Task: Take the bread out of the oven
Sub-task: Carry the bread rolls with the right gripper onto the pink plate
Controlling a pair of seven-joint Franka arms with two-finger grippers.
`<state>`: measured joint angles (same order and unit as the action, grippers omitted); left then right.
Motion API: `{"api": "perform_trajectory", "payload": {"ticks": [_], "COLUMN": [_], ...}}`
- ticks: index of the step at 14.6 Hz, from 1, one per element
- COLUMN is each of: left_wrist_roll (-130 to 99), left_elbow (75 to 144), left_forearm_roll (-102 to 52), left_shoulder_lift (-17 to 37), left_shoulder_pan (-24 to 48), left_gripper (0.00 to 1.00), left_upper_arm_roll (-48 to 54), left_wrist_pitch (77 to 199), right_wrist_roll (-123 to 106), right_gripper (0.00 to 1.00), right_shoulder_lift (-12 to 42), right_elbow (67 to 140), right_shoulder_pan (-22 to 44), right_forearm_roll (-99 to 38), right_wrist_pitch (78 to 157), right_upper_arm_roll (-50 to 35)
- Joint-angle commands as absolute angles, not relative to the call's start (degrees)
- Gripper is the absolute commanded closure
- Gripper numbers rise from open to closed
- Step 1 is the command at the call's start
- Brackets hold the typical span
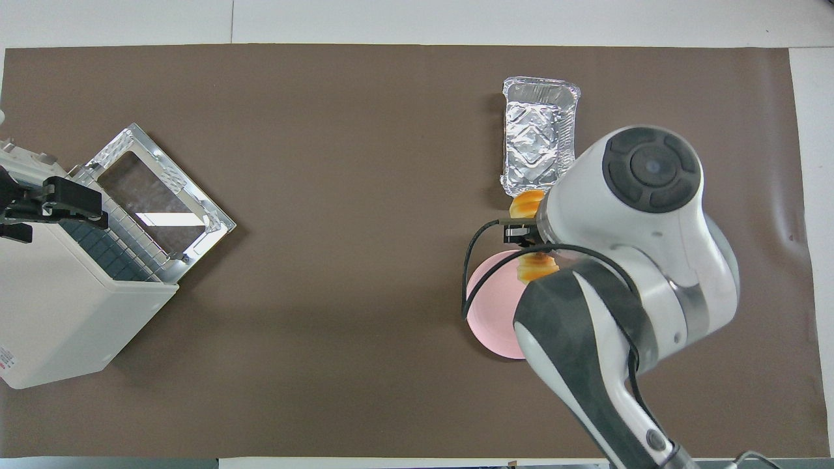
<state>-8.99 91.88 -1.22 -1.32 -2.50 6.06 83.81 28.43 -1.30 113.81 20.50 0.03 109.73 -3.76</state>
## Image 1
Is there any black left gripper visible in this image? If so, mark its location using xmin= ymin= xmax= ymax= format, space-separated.
xmin=0 ymin=166 xmax=108 ymax=243

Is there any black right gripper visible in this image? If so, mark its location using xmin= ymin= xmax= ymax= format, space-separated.
xmin=503 ymin=221 xmax=540 ymax=247

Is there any golden ridged bread loaf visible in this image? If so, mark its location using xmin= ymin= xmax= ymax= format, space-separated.
xmin=510 ymin=189 xmax=560 ymax=283

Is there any aluminium foil tray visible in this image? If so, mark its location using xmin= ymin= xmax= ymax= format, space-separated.
xmin=500 ymin=76 xmax=581 ymax=198

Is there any glass oven door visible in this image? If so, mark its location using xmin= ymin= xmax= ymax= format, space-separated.
xmin=68 ymin=122 xmax=237 ymax=284

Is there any cream white toaster oven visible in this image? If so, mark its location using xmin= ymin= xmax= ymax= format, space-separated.
xmin=0 ymin=137 xmax=180 ymax=390

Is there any pink round plate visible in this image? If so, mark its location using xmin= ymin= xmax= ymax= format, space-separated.
xmin=466 ymin=249 xmax=561 ymax=360

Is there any brown table mat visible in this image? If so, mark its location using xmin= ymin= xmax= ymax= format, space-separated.
xmin=0 ymin=44 xmax=831 ymax=459

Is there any metal wire oven rack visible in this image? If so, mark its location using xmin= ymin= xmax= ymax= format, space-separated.
xmin=59 ymin=189 xmax=190 ymax=282

